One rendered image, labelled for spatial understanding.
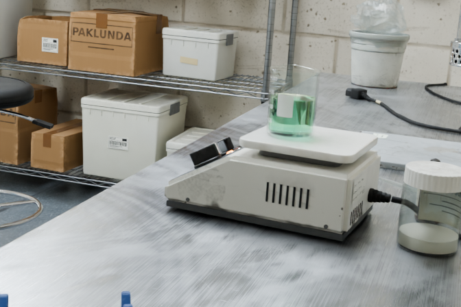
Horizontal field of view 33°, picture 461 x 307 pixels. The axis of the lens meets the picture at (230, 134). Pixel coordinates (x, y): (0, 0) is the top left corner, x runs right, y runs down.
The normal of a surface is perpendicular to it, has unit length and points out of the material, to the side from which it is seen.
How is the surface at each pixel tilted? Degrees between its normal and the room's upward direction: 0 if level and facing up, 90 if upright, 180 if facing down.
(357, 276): 0
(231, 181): 90
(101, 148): 93
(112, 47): 92
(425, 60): 90
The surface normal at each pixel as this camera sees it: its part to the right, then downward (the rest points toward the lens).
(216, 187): -0.40, 0.17
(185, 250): 0.07, -0.98
